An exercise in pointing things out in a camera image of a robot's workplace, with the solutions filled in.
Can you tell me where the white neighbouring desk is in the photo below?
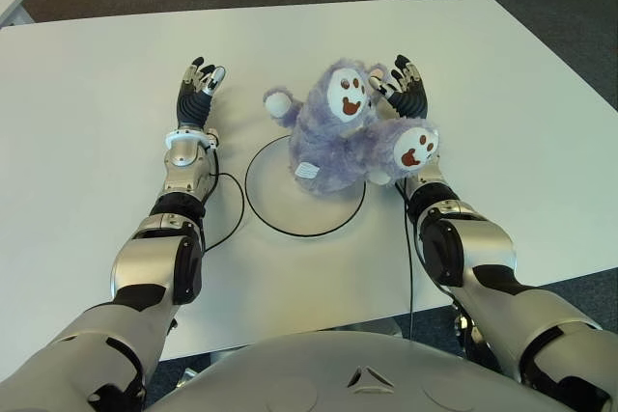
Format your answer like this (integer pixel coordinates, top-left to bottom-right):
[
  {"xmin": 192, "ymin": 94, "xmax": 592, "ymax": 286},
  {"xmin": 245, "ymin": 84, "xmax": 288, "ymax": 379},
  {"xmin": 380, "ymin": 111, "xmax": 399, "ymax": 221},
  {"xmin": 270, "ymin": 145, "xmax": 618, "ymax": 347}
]
[{"xmin": 0, "ymin": 0, "xmax": 35, "ymax": 30}]

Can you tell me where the grey robot torso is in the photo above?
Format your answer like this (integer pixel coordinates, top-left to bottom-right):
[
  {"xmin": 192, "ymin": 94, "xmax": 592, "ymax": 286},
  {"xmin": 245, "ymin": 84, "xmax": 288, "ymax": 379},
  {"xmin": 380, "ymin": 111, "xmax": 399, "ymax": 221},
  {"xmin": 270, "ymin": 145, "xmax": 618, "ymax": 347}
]
[{"xmin": 139, "ymin": 330, "xmax": 520, "ymax": 412}]

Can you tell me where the purple plush bunny doll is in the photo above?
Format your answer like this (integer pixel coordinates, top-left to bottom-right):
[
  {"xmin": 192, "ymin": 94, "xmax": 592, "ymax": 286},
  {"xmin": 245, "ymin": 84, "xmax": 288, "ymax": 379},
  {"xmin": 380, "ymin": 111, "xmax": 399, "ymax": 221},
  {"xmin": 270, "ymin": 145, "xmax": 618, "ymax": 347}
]
[{"xmin": 262, "ymin": 58, "xmax": 443, "ymax": 197}]

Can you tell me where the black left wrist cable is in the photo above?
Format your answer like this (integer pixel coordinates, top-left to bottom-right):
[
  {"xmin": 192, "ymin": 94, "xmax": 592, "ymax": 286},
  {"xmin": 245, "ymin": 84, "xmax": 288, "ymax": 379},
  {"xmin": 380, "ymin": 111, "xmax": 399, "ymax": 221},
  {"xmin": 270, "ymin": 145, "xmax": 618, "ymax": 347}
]
[{"xmin": 202, "ymin": 144, "xmax": 245, "ymax": 254}]

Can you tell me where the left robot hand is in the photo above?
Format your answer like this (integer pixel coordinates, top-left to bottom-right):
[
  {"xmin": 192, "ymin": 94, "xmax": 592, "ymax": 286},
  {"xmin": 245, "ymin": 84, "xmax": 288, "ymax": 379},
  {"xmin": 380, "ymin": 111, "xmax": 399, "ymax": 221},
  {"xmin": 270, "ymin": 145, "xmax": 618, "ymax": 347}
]
[{"xmin": 174, "ymin": 56, "xmax": 228, "ymax": 132}]

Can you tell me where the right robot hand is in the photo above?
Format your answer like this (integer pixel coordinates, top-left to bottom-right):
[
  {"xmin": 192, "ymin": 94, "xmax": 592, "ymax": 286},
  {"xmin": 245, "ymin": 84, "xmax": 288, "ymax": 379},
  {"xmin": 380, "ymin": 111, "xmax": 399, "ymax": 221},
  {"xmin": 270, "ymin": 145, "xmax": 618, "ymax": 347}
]
[{"xmin": 368, "ymin": 53, "xmax": 430, "ymax": 122}]

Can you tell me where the white plate black rim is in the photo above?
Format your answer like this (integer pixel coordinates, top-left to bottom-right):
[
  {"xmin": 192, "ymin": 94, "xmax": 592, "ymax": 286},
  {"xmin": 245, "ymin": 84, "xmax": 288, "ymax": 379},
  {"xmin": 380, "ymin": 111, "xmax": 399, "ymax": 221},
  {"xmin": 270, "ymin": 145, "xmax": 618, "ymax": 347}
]
[{"xmin": 244, "ymin": 134, "xmax": 367, "ymax": 240}]

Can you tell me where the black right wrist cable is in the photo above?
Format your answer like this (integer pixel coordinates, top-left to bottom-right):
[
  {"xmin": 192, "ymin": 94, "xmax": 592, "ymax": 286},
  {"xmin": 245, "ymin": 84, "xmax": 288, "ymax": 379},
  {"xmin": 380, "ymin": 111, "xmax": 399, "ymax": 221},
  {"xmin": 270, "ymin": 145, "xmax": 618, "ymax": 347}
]
[{"xmin": 395, "ymin": 179, "xmax": 419, "ymax": 345}]

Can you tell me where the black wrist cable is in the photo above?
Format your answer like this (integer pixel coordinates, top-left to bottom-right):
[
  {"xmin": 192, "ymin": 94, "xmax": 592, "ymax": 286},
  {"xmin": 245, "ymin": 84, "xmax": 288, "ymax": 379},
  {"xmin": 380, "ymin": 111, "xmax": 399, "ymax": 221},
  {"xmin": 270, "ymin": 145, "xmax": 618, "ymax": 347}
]
[
  {"xmin": 395, "ymin": 179, "xmax": 419, "ymax": 345},
  {"xmin": 202, "ymin": 144, "xmax": 245, "ymax": 254}
]

